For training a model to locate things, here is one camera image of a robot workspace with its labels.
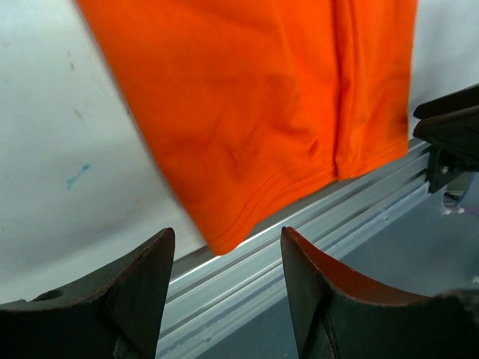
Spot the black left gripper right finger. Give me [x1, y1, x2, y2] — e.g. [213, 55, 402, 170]
[281, 227, 478, 358]

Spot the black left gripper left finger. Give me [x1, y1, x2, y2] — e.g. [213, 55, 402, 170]
[1, 228, 175, 358]

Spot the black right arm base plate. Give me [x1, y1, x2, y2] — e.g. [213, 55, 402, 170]
[426, 146, 466, 194]

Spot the orange t shirt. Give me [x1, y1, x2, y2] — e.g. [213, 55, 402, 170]
[78, 1, 418, 255]

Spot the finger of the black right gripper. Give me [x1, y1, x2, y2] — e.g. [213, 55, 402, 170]
[414, 84, 479, 119]
[413, 106, 478, 167]

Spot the aluminium mounting rail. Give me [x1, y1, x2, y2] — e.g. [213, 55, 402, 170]
[156, 140, 429, 358]

